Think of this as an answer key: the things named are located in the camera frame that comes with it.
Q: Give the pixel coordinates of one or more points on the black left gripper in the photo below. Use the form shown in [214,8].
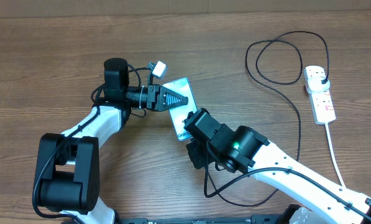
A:
[157,97]

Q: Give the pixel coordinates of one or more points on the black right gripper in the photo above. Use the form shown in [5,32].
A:
[199,160]

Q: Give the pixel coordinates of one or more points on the blue Galaxy smartphone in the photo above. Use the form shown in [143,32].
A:
[179,114]

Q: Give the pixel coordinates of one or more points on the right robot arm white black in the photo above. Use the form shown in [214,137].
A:
[251,153]

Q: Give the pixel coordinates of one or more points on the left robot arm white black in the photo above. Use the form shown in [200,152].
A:
[67,177]

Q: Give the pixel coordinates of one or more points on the white charger plug adapter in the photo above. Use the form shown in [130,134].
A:
[316,85]

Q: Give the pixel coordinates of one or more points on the white power strip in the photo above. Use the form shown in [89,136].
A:
[321,103]

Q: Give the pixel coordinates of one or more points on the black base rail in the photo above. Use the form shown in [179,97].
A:
[293,214]

